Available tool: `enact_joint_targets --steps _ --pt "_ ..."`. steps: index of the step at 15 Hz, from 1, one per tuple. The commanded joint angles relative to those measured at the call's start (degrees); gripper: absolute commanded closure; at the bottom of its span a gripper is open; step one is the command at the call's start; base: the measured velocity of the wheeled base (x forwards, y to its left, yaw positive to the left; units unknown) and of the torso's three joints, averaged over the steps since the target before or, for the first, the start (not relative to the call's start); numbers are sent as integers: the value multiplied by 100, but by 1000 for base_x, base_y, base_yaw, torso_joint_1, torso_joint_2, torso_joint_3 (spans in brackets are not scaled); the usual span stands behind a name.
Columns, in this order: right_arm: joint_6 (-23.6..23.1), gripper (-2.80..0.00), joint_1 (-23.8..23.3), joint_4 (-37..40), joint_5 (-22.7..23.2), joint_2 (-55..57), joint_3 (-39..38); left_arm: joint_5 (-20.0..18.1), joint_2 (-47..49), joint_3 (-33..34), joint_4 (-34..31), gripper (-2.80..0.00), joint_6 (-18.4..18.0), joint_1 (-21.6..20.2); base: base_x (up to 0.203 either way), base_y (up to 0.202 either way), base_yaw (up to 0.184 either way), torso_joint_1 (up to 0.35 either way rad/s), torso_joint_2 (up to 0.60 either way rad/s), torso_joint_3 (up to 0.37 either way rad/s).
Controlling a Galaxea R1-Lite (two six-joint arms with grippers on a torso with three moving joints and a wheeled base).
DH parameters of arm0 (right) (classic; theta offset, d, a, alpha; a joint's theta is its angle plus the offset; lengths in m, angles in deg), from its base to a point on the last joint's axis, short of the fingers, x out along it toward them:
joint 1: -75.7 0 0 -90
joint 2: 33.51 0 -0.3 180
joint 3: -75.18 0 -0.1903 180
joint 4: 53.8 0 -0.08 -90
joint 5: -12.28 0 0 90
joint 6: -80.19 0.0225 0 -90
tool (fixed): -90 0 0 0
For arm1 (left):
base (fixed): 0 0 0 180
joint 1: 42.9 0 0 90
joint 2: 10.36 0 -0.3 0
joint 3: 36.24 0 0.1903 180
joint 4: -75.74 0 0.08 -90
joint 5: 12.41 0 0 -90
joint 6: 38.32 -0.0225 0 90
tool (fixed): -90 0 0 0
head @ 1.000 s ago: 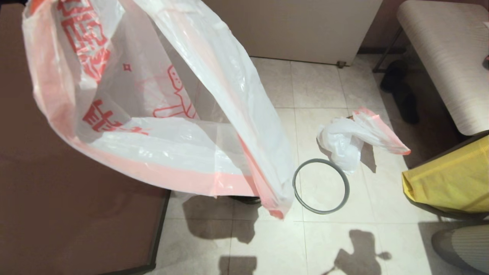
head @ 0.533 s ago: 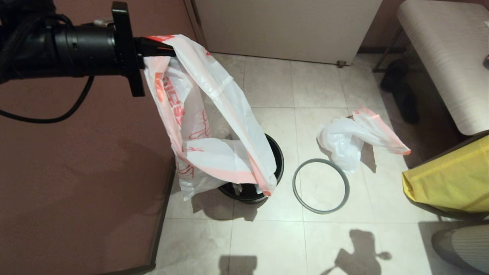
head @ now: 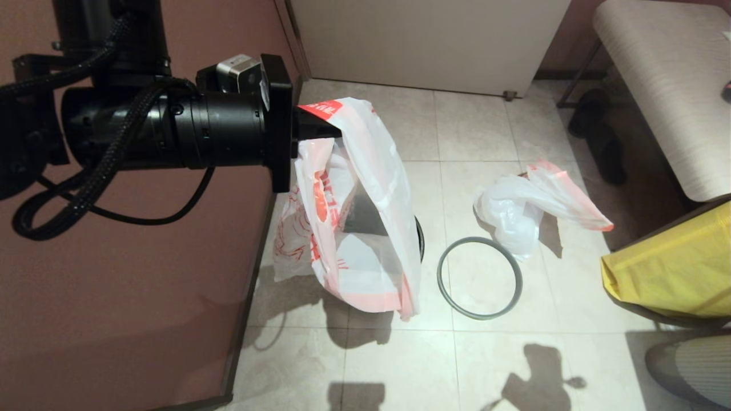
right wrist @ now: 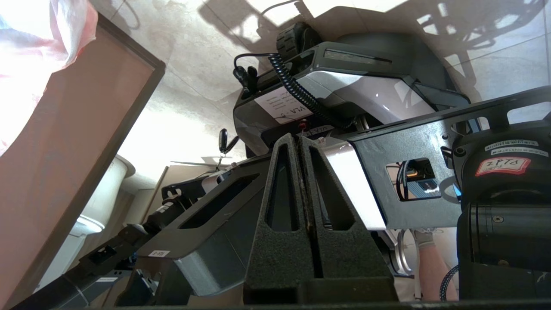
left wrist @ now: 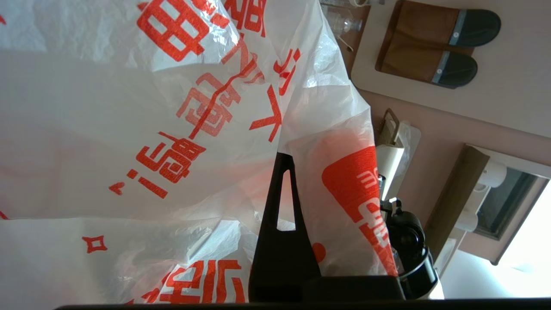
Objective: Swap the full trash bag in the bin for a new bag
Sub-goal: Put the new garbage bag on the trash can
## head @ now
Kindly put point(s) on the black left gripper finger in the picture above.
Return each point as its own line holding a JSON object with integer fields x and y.
{"x": 314, "y": 128}

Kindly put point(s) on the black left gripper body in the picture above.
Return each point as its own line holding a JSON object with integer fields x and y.
{"x": 228, "y": 131}

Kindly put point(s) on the new white red-print plastic bag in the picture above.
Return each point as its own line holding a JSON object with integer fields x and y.
{"x": 371, "y": 171}

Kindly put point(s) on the used white red-print trash bag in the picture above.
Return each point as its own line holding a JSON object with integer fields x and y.
{"x": 514, "y": 211}

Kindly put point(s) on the yellow fabric bag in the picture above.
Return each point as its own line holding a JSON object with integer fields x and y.
{"x": 674, "y": 268}

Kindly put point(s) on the white door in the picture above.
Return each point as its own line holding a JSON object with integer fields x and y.
{"x": 428, "y": 45}

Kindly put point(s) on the small metal door stop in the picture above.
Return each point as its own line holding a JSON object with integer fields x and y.
{"x": 509, "y": 95}

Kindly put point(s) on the grey metal bench leg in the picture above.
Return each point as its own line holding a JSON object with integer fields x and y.
{"x": 578, "y": 75}

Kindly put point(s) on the black slipper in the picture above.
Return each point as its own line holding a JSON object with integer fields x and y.
{"x": 608, "y": 155}
{"x": 588, "y": 109}

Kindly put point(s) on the beige wood-grain bench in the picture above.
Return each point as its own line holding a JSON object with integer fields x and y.
{"x": 668, "y": 85}

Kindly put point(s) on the red and black object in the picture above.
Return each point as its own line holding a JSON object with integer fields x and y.
{"x": 727, "y": 91}

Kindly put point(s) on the grey round cushion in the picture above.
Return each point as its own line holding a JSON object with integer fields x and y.
{"x": 697, "y": 371}

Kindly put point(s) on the beige door frame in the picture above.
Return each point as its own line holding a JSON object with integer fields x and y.
{"x": 294, "y": 40}

